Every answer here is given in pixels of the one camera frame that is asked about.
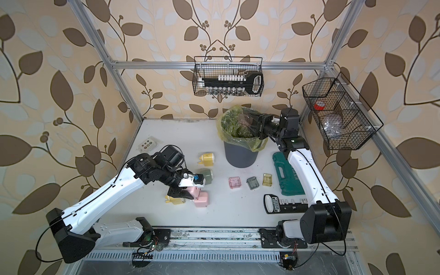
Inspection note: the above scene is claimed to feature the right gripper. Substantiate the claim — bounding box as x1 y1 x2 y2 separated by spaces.
248 114 285 141

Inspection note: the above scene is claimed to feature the pink sharpener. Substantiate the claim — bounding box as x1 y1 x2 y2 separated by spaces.
186 186 201 199
193 191 209 208

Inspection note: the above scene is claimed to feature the green pencil sharpener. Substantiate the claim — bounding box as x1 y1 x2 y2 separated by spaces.
200 169 214 185

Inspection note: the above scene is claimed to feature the yellow sharpener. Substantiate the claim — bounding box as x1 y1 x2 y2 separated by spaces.
198 152 215 167
165 195 186 205

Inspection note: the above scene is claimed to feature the yellow shavings tray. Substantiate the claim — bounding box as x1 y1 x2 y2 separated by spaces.
262 173 273 187

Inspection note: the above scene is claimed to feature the clear green-sharpener tray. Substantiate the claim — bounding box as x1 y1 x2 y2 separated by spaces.
246 176 260 190

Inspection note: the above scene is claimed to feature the pink shavings tray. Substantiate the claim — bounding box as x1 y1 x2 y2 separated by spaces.
228 176 242 189
238 114 254 128

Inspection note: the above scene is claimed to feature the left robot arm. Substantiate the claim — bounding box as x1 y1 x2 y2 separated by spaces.
47 145 206 264

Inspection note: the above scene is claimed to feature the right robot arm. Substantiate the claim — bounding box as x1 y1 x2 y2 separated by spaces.
238 108 352 247

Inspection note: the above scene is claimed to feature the yellow-green bin liner bag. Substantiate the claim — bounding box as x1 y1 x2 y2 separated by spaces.
217 105 268 152

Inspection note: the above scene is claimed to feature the grey trash bin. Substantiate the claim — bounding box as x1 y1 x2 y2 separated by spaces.
223 142 259 168

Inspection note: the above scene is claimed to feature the socket set in basket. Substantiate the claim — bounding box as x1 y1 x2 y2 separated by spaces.
192 72 264 96

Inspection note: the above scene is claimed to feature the white button box in bag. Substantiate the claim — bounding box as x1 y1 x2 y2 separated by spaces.
137 136 162 154

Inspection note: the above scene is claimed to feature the green plastic tool case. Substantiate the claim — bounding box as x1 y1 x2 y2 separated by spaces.
272 152 305 196

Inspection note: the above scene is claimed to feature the clear plastic bag in basket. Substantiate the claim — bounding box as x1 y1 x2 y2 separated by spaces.
322 114 346 139

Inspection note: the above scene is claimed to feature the back wire basket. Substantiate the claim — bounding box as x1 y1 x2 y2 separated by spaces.
192 56 264 97

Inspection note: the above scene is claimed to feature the wire basket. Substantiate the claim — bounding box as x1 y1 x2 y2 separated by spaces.
302 72 384 150
192 56 264 97

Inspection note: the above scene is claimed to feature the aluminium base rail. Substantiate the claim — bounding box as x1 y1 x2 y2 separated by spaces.
73 226 359 252

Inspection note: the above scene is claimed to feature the right wire basket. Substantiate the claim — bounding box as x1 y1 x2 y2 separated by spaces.
302 72 384 150

